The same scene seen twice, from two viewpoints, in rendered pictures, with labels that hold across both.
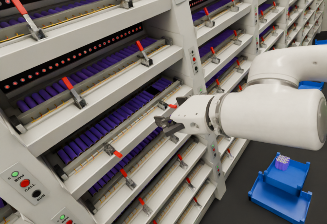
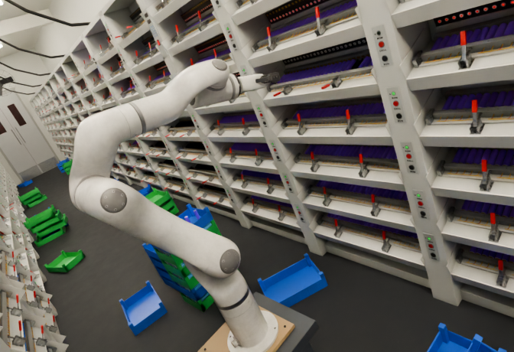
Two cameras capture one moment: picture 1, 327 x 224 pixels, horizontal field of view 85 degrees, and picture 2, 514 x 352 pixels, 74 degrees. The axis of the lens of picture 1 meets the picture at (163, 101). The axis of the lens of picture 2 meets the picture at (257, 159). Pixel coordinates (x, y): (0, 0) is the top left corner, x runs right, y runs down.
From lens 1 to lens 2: 130 cm
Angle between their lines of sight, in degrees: 85
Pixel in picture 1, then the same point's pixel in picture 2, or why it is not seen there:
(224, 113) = not seen: hidden behind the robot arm
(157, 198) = (326, 170)
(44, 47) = (253, 8)
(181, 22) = not seen: outside the picture
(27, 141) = (249, 57)
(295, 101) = not seen: hidden behind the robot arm
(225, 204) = (427, 304)
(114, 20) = not seen: outside the picture
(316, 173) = not seen: outside the picture
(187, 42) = (370, 17)
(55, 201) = (256, 97)
